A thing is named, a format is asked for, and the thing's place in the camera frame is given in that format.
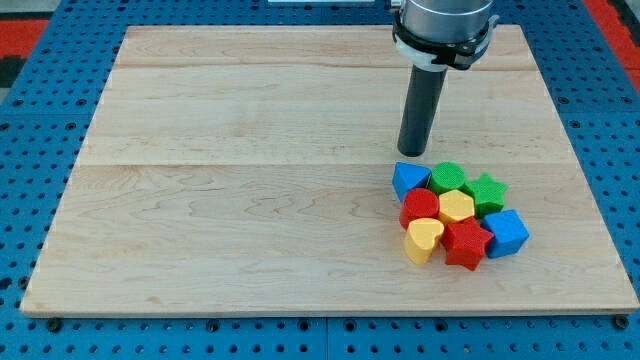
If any red star block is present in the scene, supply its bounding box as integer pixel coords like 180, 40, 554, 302
440, 217, 494, 271

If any green cylinder block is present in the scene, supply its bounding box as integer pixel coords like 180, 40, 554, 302
428, 162, 466, 195

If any wooden board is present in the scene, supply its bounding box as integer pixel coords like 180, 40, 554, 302
20, 25, 639, 318

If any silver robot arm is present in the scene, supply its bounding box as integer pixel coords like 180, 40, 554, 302
390, 0, 499, 73

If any green star block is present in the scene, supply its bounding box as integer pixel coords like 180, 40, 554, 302
462, 173, 509, 219

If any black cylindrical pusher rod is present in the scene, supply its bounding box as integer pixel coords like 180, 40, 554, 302
397, 66, 446, 157

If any yellow hexagon block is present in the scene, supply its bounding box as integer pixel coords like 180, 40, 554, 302
438, 190, 475, 225

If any blue triangle block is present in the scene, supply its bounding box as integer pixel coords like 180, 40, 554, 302
392, 162, 431, 202

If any blue cube block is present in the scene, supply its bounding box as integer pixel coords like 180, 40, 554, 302
481, 209, 530, 258

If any yellow heart block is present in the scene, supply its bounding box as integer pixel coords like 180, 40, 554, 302
404, 218, 445, 265

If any red cylinder block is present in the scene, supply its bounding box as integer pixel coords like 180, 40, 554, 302
399, 188, 440, 229

